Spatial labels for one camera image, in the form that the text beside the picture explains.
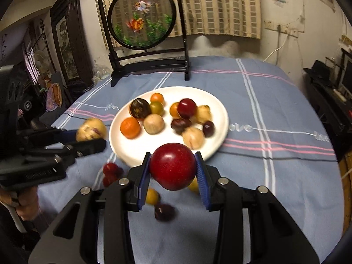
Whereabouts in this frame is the blue plaid tablecloth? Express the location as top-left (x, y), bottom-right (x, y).
top-left (37, 55), bottom-right (345, 264)

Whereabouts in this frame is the pale peach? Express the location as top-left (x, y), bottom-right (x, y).
top-left (181, 126), bottom-right (205, 150)

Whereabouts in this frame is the red plum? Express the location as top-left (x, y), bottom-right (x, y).
top-left (177, 98), bottom-right (198, 119)

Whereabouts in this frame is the orange patterned bag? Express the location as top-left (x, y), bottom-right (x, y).
top-left (45, 82), bottom-right (65, 112)

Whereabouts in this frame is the small dark purple plum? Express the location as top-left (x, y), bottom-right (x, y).
top-left (202, 120), bottom-right (215, 138)

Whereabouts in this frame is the beige round fruit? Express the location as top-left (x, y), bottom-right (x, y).
top-left (143, 114), bottom-right (165, 135)

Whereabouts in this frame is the white round plate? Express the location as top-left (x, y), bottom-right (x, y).
top-left (109, 86), bottom-right (229, 168)

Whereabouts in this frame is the large red apple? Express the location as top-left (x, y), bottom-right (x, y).
top-left (148, 143), bottom-right (197, 191)

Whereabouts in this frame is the white fluffy blanket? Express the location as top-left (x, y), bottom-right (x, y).
top-left (190, 36), bottom-right (259, 60)

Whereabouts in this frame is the dark framed picture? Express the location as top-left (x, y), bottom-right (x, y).
top-left (50, 0), bottom-right (94, 88)

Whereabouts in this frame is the dark brown chestnut-like fruit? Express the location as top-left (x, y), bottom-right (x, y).
top-left (170, 118), bottom-right (193, 135)

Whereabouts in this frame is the dark side cabinet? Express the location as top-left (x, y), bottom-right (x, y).
top-left (303, 60), bottom-right (352, 160)

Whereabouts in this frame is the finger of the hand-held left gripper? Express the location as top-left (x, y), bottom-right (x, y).
top-left (16, 128), bottom-right (79, 150)
top-left (45, 138), bottom-right (106, 160)

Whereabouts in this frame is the round goldfish screen on stand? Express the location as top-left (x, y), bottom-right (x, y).
top-left (97, 0), bottom-right (191, 87)

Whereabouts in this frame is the white wall socket strip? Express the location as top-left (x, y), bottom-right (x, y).
top-left (263, 19), bottom-right (299, 38)

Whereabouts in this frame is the clear plastic bag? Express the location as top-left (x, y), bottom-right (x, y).
top-left (92, 62), bottom-right (112, 80)

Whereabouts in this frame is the large orange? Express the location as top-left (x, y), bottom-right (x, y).
top-left (120, 117), bottom-right (141, 139)

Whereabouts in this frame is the white standing fan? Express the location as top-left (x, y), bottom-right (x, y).
top-left (32, 50), bottom-right (50, 75)

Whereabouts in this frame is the person's left hand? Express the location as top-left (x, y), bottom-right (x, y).
top-left (0, 186), bottom-right (39, 222)

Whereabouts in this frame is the pale yellow bumpy fruit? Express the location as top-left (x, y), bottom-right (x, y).
top-left (196, 104), bottom-right (213, 124)

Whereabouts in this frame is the greenish orange fruit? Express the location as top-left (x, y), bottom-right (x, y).
top-left (150, 102), bottom-right (165, 116)

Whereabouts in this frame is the white wall cable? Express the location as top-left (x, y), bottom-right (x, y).
top-left (263, 31), bottom-right (290, 62)

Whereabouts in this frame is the small yellow-orange fruit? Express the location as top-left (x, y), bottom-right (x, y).
top-left (145, 188), bottom-right (161, 205)
top-left (188, 177), bottom-right (201, 193)

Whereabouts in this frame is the dark brown striped fruit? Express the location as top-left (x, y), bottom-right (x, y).
top-left (130, 98), bottom-right (151, 120)

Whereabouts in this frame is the beige checked curtain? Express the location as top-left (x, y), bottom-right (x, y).
top-left (93, 0), bottom-right (261, 39)

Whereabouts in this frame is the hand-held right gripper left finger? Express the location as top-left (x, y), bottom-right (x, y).
top-left (29, 152), bottom-right (152, 264)

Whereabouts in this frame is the yellow-orange orange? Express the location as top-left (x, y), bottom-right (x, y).
top-left (169, 102), bottom-right (182, 119)

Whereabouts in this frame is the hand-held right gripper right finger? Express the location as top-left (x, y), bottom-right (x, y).
top-left (194, 151), bottom-right (321, 264)

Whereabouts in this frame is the pale yellow purple-streaked fruit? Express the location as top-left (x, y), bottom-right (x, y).
top-left (75, 118), bottom-right (108, 143)

